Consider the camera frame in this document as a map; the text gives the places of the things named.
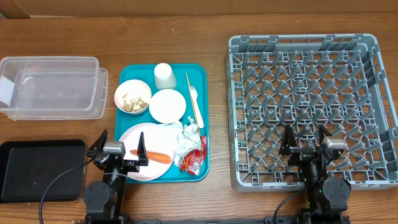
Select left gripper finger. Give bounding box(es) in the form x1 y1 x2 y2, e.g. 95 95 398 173
87 129 108 157
137 132 149 166

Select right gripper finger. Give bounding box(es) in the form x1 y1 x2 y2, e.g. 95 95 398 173
318 124 332 144
279 124 298 156

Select orange carrot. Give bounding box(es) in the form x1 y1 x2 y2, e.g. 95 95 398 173
147 152 171 164

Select white napkin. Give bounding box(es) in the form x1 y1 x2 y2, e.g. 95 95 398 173
159 116 201 166

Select red snack wrapper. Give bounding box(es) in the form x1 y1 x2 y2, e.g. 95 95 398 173
179 136 208 176

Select rice and food scraps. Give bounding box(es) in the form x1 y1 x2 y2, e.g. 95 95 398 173
122 93 148 113

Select pink bowl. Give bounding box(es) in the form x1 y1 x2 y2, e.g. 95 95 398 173
114 80 152 114

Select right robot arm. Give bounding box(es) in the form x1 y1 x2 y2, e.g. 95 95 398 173
273 124 351 224

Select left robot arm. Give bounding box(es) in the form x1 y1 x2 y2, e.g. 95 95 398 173
83 130 149 224

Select grey plastic dishwasher rack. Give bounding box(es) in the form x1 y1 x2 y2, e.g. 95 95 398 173
226 34 397 192

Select large pink plate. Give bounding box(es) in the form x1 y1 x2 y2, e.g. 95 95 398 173
119 123 175 181

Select white small bowl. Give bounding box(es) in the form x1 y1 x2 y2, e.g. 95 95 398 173
149 89 187 124

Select black plastic tray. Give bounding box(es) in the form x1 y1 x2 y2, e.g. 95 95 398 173
1 139 86 203

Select clear plastic bin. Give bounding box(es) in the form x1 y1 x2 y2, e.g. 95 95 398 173
1 56 109 120

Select white plastic fork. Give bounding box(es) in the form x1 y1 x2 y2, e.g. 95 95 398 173
190 85 204 128

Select white paper cup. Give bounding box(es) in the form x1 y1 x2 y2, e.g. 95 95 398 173
154 63 177 90

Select wooden chopstick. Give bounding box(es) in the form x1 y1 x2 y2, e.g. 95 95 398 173
185 72 201 135

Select teal serving tray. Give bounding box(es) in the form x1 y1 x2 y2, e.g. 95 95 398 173
114 63 210 183

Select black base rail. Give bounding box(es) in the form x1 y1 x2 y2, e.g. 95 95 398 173
74 214 352 224

